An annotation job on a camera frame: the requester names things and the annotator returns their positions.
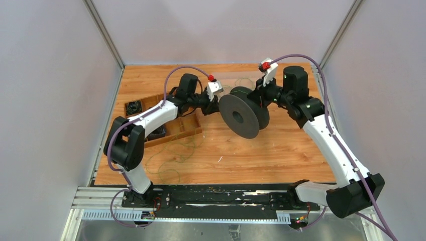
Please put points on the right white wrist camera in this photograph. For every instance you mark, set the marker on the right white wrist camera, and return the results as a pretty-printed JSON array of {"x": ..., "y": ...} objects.
[{"x": 269, "y": 69}]

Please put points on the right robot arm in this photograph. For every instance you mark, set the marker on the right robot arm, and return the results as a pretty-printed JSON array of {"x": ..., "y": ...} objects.
[{"x": 356, "y": 188}]

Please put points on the translucent plastic bin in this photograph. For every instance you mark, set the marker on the translucent plastic bin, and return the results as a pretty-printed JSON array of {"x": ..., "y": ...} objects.
[{"x": 230, "y": 80}]

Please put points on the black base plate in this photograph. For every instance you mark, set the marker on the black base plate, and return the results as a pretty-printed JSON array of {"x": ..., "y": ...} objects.
[{"x": 217, "y": 201}]

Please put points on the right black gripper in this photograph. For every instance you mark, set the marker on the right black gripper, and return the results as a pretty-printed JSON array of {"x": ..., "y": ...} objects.
[{"x": 258, "y": 95}]

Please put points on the dark grey spool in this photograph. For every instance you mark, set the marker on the dark grey spool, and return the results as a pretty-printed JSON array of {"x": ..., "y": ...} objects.
[{"x": 243, "y": 116}]

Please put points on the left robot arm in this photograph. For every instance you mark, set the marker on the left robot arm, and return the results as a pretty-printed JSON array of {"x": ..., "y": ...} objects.
[{"x": 124, "y": 147}]

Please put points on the aluminium frame rail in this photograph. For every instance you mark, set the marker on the aluminium frame rail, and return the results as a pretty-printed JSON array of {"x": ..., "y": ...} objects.
[{"x": 97, "y": 214}]

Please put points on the wooden compartment tray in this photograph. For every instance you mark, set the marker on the wooden compartment tray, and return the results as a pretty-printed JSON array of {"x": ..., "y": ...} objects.
[{"x": 178, "y": 128}]

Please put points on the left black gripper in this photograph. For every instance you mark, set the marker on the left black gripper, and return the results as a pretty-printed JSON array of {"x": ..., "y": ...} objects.
[{"x": 212, "y": 107}]

